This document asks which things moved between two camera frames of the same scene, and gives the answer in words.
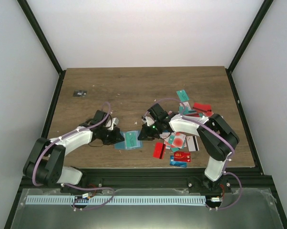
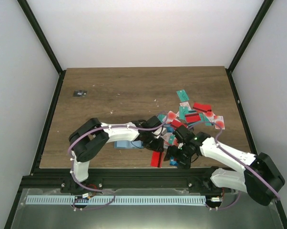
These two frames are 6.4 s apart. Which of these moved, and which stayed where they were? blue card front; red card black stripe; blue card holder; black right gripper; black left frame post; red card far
Moved: red card black stripe; black right gripper
Stayed: red card far; blue card front; blue card holder; black left frame post
